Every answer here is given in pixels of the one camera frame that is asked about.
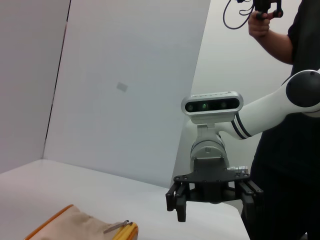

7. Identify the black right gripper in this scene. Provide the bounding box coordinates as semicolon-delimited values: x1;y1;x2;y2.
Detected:
165;157;265;223

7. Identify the silver metal zipper pull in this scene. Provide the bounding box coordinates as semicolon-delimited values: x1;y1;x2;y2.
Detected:
103;219;133;235

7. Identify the beige orange-trimmed food bag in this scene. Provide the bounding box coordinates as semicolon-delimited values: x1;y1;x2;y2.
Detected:
23;204;139;240

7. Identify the black handheld controller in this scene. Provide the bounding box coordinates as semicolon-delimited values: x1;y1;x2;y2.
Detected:
252;0;285;21

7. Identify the person's bare forearm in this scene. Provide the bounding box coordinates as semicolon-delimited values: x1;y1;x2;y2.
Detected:
251;27;295;66

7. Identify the person's bare hand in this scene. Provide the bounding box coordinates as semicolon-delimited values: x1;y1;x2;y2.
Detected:
248;11;271;38

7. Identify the person in black clothes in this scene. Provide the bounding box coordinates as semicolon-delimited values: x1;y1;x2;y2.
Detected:
241;0;320;240

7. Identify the right gripper cable connector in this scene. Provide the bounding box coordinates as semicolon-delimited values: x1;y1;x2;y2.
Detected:
226;164;250;175

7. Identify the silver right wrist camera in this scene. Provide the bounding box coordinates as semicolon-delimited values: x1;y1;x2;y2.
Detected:
181;91;244;125

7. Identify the black controller cable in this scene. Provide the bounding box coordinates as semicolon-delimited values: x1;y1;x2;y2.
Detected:
223;0;256;29

